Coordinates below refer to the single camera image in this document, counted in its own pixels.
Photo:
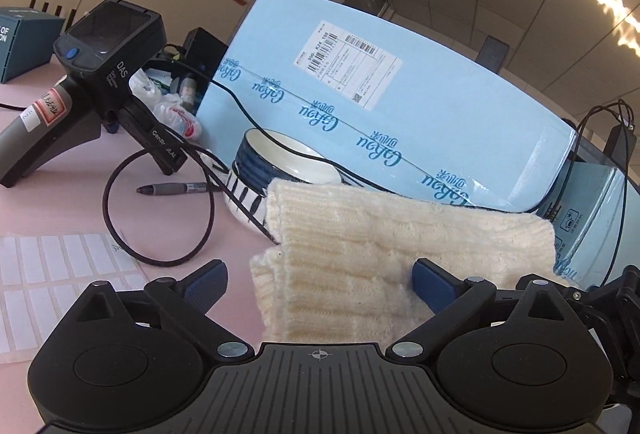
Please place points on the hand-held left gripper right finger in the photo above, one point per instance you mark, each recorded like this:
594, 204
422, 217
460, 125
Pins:
434, 281

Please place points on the blue striped ceramic bowl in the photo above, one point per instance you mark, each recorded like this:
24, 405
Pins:
270, 164

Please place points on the large light blue box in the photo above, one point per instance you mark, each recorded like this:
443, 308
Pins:
425, 114

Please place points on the small light blue box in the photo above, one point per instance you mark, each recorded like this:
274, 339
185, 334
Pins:
595, 219

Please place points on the white sticker label sheet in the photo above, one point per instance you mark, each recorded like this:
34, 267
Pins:
45, 284

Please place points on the teal box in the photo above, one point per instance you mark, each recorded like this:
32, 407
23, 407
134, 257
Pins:
25, 44

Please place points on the black marker pen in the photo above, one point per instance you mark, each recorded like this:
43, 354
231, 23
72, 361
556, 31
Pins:
170, 188

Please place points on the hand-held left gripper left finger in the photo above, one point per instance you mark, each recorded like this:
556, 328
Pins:
207, 281

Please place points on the crumpled plastic bag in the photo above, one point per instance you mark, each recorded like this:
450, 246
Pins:
172, 112

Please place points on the grey wall panel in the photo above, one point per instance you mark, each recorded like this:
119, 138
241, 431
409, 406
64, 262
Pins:
492, 55

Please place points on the small black hanging device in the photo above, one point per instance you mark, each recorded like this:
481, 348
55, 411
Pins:
620, 142

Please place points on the black power adapter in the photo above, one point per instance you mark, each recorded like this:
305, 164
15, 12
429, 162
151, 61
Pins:
202, 45

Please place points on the white knit sweater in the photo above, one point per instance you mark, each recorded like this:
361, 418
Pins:
350, 254

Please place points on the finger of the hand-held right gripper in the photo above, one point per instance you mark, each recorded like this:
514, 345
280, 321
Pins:
607, 301

